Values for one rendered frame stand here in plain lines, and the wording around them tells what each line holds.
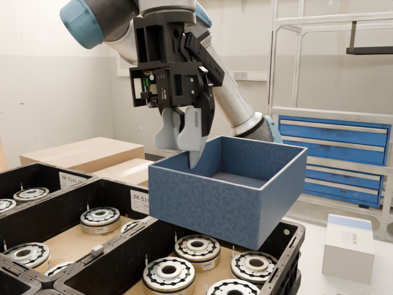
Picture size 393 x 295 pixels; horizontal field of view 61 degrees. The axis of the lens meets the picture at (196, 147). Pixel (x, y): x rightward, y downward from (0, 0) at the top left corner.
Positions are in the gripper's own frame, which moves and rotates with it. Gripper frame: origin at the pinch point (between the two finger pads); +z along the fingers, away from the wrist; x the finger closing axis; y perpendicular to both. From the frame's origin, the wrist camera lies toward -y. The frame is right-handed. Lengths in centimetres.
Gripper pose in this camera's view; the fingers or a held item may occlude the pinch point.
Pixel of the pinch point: (190, 158)
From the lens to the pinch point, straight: 49.8
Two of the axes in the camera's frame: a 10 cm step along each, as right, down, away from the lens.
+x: 8.3, 0.4, -5.6
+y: -5.5, 2.1, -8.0
